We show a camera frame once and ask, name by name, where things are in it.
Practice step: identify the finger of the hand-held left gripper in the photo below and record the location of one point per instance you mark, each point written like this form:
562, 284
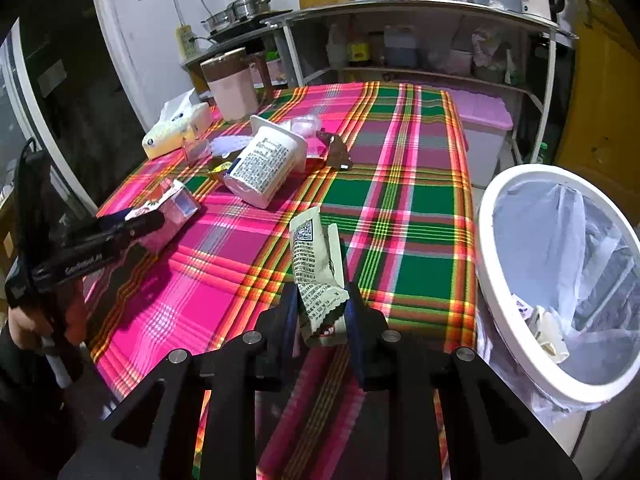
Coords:
135, 225
116, 217

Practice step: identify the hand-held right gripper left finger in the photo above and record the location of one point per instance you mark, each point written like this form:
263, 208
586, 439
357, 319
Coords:
291, 312

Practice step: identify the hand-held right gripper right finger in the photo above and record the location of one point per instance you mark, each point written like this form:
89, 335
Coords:
352, 322

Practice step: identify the pink drink carton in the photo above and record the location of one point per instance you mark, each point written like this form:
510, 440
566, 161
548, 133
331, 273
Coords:
172, 207

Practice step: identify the green snack wrapper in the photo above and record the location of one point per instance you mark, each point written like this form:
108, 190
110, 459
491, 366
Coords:
315, 260

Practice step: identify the white foam net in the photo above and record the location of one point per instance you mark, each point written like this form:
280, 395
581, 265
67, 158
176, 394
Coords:
230, 145

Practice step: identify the white round bin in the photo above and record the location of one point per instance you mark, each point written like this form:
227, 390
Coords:
487, 260

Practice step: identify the person's left forearm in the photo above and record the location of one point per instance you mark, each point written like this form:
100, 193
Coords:
35, 410

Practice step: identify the person's left hand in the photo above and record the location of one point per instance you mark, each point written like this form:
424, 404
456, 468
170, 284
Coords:
25, 327

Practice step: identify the pink green plaid tablecloth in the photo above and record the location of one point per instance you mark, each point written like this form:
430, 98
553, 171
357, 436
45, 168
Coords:
400, 270

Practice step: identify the yellow tissue pack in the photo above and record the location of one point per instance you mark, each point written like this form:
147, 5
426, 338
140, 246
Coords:
170, 135

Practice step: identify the small dark yellow wrapper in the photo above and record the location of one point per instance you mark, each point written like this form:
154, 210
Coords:
220, 170

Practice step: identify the dark glass door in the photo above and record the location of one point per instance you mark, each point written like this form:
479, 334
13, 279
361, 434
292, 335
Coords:
75, 85

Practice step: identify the white yogurt cup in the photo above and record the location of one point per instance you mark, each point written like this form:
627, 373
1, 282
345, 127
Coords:
265, 160

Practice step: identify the pink plastic wrapper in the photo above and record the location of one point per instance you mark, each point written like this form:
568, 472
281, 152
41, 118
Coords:
316, 149

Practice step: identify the brown foil wrapper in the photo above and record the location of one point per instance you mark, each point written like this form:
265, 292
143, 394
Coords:
337, 152

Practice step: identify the pink brown jug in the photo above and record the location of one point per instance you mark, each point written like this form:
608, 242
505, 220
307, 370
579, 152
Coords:
230, 87

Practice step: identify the yellow power strip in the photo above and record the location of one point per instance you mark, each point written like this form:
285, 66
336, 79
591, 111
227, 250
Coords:
186, 42

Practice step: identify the pink plastic jelly cup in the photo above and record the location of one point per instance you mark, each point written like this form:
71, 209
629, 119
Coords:
305, 124

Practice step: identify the white blue carton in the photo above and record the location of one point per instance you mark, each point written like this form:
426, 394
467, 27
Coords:
547, 332

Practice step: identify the grey side table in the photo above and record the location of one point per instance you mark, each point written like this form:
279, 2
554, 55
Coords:
225, 49

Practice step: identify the clear plastic bin liner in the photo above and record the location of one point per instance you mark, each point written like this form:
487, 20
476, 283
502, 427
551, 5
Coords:
575, 240

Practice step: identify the steel pot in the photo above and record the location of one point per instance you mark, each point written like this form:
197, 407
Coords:
240, 10

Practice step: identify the black induction cooktop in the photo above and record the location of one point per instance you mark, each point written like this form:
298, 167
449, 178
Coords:
260, 19

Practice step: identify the pink lidded storage box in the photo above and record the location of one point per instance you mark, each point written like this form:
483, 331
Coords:
482, 110

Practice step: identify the green bottle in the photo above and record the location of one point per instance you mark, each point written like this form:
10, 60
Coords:
542, 152

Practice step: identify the yellow label oil bottle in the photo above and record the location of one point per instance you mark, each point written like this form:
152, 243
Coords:
358, 52

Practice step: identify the blue plastic jug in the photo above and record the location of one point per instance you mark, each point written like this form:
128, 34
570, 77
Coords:
400, 47

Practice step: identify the white metal shelf rack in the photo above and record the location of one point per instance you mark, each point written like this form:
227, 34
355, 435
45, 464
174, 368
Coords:
400, 6

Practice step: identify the yellow door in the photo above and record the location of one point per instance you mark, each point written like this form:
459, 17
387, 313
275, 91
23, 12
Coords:
605, 85

